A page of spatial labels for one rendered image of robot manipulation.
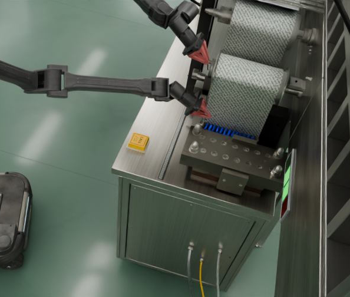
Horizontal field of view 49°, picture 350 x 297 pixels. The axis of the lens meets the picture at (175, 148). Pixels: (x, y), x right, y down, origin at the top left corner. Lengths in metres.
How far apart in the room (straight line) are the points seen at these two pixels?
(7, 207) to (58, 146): 0.71
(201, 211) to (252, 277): 0.90
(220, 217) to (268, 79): 0.58
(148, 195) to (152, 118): 0.35
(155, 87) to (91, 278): 1.24
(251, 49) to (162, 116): 0.49
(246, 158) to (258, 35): 0.48
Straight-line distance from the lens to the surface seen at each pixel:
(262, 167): 1.50
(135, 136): 1.63
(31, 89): 1.42
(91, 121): 2.98
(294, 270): 1.00
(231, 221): 1.63
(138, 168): 1.56
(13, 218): 2.26
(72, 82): 1.40
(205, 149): 1.49
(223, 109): 1.52
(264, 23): 1.59
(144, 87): 1.44
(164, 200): 1.62
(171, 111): 1.79
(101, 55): 3.60
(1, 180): 2.42
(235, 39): 1.62
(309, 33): 1.65
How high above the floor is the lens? 2.13
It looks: 49 degrees down
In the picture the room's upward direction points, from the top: 11 degrees clockwise
